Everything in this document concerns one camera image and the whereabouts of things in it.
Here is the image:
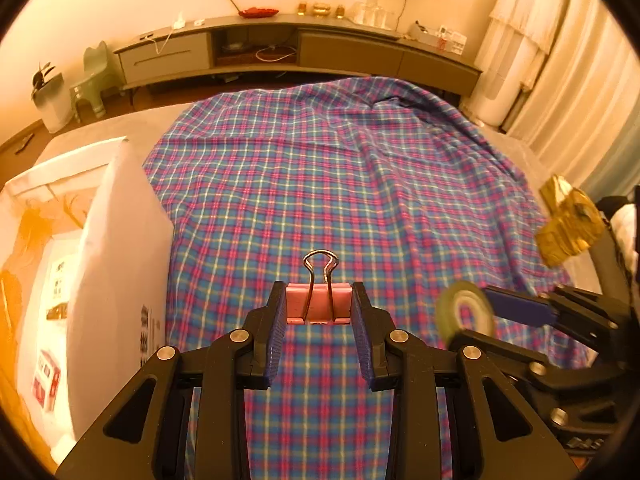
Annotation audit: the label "pink binder clip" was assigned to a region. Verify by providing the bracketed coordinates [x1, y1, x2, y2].
[285, 249, 352, 325]

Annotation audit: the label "remote control on floor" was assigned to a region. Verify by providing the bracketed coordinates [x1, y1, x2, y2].
[14, 132, 35, 155]

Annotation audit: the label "white curtain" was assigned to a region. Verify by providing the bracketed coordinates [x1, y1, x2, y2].
[461, 0, 639, 198]

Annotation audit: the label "gold glass jar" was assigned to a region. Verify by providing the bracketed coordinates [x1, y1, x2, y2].
[535, 174, 605, 268]

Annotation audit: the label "green tape roll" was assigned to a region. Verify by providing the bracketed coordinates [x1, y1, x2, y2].
[435, 281, 496, 348]

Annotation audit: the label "clear glass cups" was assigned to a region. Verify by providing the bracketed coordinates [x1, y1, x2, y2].
[347, 0, 394, 30]

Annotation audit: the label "green plastic chair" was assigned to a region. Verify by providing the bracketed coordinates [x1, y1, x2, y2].
[70, 41, 124, 124]

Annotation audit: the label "red tray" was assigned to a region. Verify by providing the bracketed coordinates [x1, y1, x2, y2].
[239, 6, 279, 20]

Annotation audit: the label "grey tv cabinet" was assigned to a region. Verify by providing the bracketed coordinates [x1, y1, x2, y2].
[115, 14, 480, 96]

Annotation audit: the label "red white staples box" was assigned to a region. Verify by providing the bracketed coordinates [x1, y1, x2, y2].
[32, 350, 61, 413]

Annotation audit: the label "white gold tissue pack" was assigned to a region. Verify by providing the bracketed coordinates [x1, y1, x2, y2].
[46, 259, 70, 321]

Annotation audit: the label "white trash bin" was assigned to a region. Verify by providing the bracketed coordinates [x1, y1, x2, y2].
[32, 62, 74, 133]

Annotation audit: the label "blue plaid cloth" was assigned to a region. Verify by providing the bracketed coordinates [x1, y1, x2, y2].
[143, 77, 575, 479]

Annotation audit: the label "white cardboard box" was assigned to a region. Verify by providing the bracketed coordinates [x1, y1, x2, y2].
[1, 138, 174, 471]

